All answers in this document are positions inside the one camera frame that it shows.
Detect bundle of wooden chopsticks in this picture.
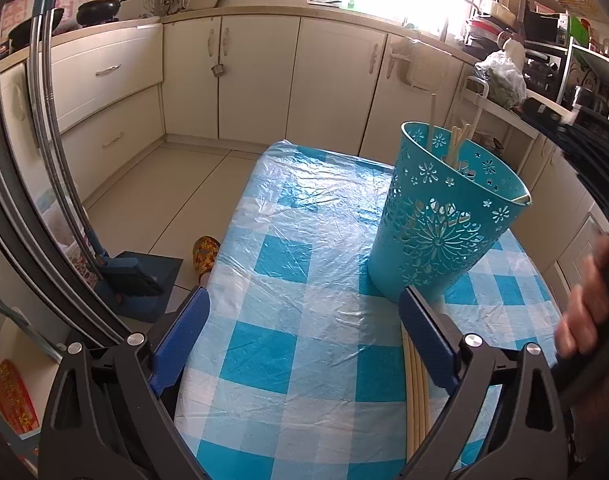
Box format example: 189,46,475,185
399,327,438,463

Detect yellow floral slipper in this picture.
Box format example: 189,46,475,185
193,236,222,286

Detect stack of pots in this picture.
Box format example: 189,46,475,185
463,0,516,43

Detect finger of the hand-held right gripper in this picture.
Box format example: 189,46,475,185
521,97,578,134

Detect cream base cabinet with drawers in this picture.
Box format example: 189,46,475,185
514,130,609,306

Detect white countertop shelf rack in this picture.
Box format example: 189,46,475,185
557,42,609,111

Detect white trolley rack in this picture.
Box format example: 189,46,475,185
461,75,541,162

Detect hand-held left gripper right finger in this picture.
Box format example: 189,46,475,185
398,286,570,480

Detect red printed packet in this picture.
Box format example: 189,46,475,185
0,359,41,436

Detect blue dustpan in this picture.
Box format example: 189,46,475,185
95,249,185,323

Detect blue white checkered tablecloth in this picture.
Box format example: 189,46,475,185
173,139,561,480

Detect cream drawer cabinet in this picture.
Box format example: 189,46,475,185
0,22,165,203

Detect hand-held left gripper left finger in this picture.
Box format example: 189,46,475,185
39,287,211,480

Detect teal perforated plastic basket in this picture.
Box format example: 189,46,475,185
367,121,533,306

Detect white hanging bin bag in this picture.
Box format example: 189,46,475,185
387,37,436,89

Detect person's right hand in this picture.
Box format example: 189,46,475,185
555,236,609,359

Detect plastic bag of greens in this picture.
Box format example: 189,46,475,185
474,50,529,111

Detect sliding door frame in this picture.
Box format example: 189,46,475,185
0,0,138,358

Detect cream base cabinets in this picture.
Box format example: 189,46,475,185
162,14,467,162

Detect green cutting board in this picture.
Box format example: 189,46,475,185
567,15,593,51

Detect black wok with handle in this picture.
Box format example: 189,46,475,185
77,0,154,28

